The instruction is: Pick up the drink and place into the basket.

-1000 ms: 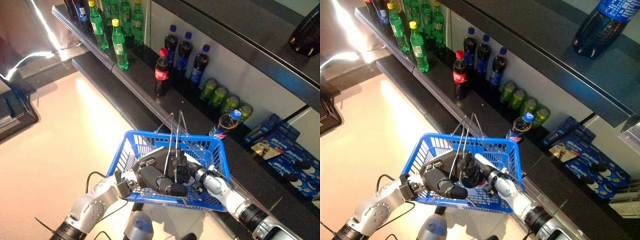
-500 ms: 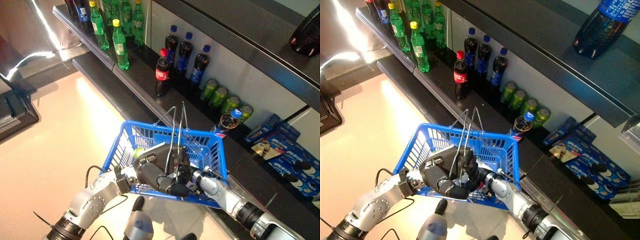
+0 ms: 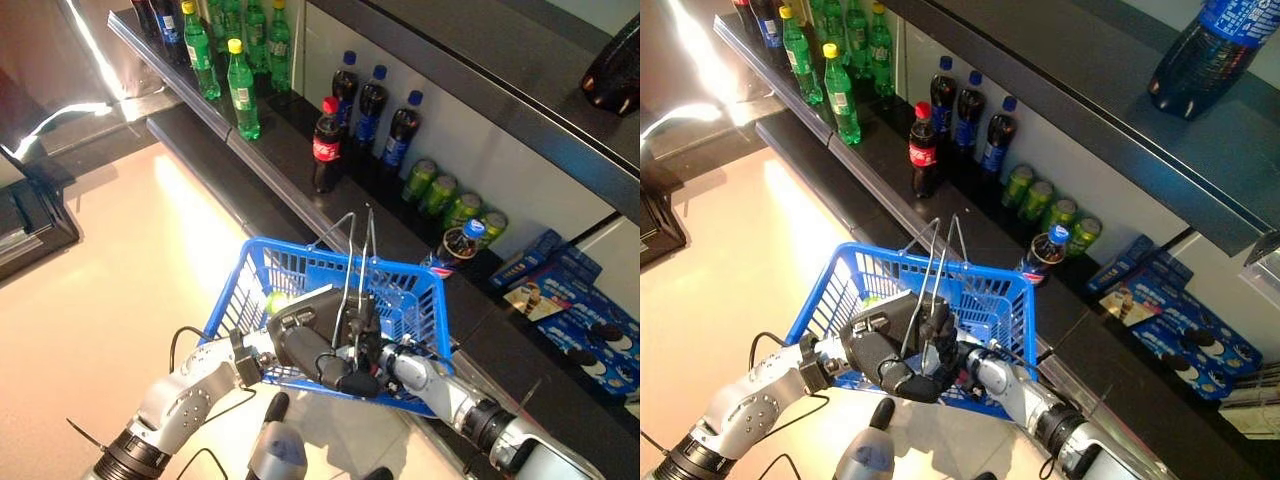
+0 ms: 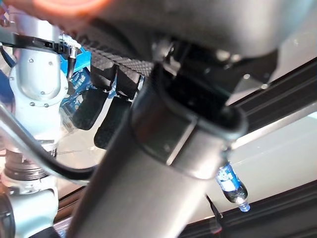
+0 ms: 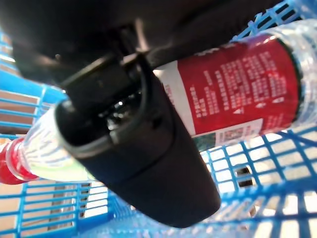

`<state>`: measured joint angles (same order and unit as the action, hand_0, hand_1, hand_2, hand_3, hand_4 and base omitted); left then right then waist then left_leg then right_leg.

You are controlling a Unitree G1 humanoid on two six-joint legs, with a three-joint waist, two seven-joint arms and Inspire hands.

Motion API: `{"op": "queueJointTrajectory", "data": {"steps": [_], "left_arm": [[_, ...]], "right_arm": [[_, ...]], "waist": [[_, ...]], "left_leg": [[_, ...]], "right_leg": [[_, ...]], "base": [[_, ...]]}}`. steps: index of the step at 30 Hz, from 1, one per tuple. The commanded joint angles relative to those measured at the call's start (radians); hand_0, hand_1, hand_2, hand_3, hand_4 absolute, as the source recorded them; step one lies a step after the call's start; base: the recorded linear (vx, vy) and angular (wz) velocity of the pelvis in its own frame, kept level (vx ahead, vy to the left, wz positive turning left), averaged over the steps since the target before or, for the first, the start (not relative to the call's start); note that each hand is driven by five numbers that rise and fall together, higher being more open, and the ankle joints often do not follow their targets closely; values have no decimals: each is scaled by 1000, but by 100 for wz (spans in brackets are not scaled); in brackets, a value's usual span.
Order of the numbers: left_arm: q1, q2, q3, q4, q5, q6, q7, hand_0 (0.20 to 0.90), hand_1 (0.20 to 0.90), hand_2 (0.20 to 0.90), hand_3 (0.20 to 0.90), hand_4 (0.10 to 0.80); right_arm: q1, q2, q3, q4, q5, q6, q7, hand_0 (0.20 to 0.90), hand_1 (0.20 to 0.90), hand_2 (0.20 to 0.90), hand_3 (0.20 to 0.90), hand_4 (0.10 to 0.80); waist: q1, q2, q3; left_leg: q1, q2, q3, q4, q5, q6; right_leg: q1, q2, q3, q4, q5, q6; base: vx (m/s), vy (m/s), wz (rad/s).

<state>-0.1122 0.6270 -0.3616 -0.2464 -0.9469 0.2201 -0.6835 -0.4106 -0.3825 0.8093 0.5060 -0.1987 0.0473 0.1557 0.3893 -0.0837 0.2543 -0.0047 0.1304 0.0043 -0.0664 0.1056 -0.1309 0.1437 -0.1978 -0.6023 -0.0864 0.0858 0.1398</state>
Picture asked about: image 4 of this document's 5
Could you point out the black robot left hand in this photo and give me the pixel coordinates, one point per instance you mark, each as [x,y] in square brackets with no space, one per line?
[148,186]

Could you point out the blue plastic shopping basket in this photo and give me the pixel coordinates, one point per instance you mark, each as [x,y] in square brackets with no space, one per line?
[85,55]

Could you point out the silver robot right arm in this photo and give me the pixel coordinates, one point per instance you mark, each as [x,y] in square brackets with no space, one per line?
[37,74]

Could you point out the small cola bottle blue cap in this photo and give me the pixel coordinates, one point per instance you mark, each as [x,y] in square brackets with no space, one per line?
[229,178]

